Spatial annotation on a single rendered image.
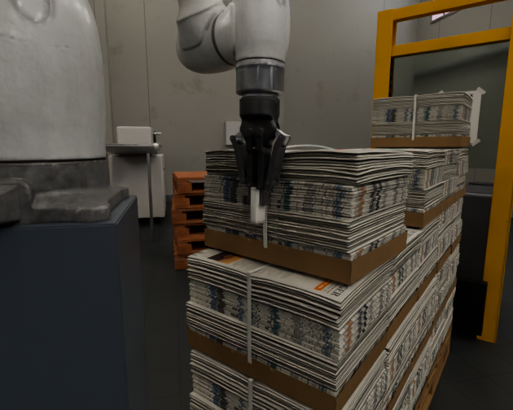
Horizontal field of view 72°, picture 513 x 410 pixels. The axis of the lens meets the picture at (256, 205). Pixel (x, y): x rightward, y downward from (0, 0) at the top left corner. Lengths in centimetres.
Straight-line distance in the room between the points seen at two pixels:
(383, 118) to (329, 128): 606
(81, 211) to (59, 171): 5
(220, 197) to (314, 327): 34
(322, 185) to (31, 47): 45
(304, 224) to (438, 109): 116
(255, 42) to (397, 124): 118
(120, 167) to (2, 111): 464
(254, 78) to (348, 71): 750
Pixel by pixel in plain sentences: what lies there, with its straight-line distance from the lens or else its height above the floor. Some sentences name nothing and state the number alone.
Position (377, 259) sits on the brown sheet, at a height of 85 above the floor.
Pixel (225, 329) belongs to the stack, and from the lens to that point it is 79.
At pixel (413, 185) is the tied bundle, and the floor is 96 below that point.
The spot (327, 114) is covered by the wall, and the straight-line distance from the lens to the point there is 780.
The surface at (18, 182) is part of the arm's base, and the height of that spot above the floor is 104.
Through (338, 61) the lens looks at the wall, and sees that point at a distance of 805.
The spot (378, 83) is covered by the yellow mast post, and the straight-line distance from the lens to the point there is 236.
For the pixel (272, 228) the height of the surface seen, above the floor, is 91.
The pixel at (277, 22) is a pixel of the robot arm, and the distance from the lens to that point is 67.
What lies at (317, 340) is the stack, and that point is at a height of 74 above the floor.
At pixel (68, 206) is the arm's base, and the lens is 37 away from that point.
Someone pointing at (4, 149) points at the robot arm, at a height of 107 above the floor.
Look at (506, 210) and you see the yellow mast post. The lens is 223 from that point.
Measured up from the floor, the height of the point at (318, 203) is 97.
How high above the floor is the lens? 107
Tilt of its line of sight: 10 degrees down
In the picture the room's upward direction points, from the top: straight up
